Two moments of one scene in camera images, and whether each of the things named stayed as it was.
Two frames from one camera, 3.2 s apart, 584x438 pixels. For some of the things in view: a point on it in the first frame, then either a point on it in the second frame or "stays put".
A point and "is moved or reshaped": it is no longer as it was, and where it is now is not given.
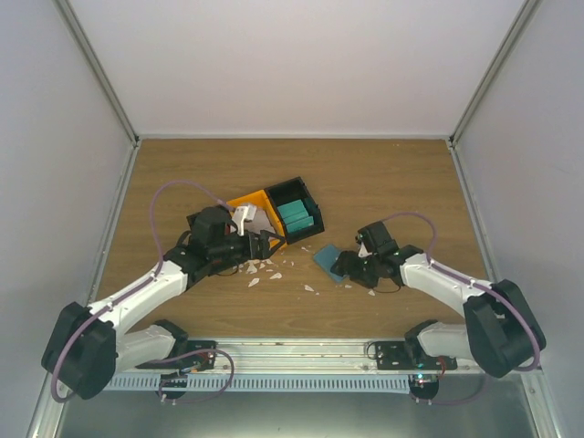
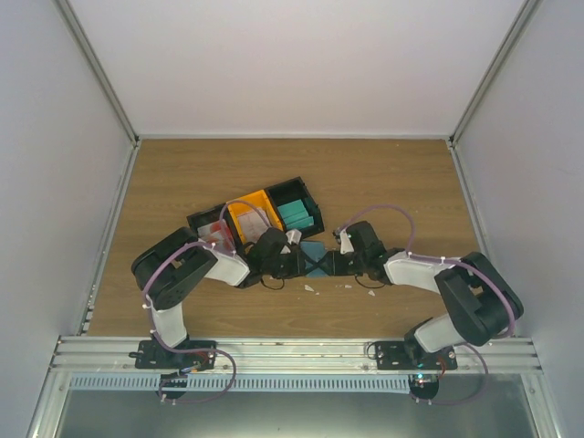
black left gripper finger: [265, 240] to [313, 262]
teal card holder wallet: [326, 256] is moved or reshaped
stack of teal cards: [295, 215] stays put
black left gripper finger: [261, 247] to [307, 272]
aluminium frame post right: [524, 15] stays put
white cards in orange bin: [260, 222] stays put
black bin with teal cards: [297, 212] stays put
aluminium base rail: [308, 357] stays put
